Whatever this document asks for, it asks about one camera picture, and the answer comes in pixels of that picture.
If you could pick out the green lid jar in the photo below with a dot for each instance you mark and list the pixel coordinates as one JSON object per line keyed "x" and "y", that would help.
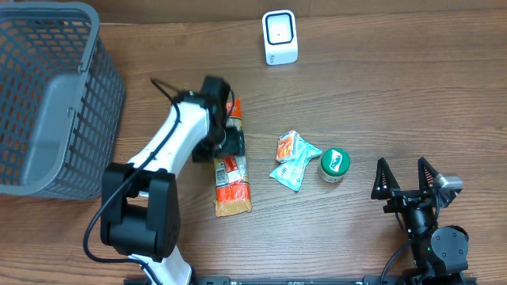
{"x": 334, "y": 164}

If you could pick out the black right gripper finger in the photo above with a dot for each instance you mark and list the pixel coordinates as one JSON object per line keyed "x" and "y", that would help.
{"x": 385, "y": 183}
{"x": 426, "y": 174}

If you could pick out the white barcode scanner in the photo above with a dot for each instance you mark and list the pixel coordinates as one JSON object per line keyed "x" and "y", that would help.
{"x": 280, "y": 37}

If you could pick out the teal wet wipes packet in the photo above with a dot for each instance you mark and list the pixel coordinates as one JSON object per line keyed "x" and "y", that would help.
{"x": 291, "y": 173}

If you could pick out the orange spaghetti pasta packet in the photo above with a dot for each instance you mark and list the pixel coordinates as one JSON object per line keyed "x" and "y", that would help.
{"x": 232, "y": 186}

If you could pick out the orange Kleenex tissue pack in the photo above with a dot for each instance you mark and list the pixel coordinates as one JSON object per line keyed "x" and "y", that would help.
{"x": 287, "y": 146}

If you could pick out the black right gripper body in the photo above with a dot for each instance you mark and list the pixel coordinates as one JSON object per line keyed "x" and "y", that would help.
{"x": 420, "y": 220}

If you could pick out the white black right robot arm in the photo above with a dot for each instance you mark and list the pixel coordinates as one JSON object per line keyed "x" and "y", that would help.
{"x": 439, "y": 253}

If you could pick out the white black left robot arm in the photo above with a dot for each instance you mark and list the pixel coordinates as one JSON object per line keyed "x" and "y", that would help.
{"x": 139, "y": 215}

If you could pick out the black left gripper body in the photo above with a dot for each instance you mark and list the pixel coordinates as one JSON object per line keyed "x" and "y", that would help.
{"x": 234, "y": 142}

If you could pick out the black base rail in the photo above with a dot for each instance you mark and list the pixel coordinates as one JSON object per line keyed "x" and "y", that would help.
{"x": 366, "y": 280}

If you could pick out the grey plastic mesh basket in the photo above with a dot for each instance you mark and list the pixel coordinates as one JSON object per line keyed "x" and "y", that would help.
{"x": 61, "y": 100}

